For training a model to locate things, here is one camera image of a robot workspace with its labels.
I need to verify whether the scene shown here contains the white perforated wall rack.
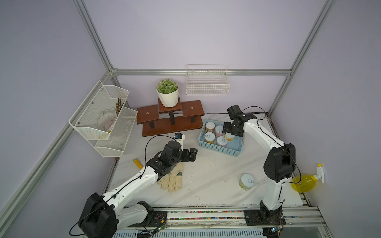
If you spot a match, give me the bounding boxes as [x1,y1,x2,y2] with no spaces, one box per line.
[68,81,138,158]

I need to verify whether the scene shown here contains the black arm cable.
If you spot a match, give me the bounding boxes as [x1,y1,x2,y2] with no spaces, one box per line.
[240,106,303,203]
[69,134,179,237]

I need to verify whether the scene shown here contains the cream work glove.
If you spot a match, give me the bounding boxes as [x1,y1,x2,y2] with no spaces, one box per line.
[157,162,185,193]

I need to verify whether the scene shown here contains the orange can white lid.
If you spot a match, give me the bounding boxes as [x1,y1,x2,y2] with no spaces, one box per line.
[215,125,224,137]

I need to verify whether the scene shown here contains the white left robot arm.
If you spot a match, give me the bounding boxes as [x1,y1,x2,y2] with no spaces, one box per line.
[77,140,197,238]

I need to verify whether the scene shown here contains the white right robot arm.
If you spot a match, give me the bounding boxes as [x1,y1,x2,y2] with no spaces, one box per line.
[223,105,297,212]

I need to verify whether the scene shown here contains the white wire wall basket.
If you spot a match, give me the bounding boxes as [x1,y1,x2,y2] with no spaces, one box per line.
[186,64,230,96]

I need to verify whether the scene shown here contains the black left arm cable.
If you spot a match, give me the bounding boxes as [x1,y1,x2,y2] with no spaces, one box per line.
[69,134,179,237]

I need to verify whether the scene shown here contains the light blue plastic basket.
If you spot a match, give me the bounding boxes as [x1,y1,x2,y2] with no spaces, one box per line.
[198,120,243,157]

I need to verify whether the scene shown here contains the yellow label can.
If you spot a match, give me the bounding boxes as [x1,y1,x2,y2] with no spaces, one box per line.
[224,132,236,141]

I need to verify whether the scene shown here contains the aluminium frame post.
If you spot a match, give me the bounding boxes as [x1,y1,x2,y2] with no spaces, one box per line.
[73,0,114,75]

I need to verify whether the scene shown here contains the yellow spray bottle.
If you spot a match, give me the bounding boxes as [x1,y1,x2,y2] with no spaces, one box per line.
[291,164,325,193]

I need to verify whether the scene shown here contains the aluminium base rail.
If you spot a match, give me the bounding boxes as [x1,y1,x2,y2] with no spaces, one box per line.
[84,205,334,238]

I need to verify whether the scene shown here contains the brown wooden riser shelf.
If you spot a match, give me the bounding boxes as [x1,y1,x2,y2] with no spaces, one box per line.
[137,100,204,137]

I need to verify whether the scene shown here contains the potted succulent white pot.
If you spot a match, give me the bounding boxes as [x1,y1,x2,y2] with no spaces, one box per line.
[156,79,179,108]

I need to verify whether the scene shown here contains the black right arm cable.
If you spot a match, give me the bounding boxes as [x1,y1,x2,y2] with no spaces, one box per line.
[240,106,303,203]

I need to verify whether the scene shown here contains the tan label can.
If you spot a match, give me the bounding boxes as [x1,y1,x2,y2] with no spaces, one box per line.
[204,132,216,144]

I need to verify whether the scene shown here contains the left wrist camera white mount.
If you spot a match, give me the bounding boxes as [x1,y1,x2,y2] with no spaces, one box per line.
[173,132,185,149]

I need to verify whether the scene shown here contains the green label can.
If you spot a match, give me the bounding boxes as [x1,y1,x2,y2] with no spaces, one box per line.
[239,174,256,190]

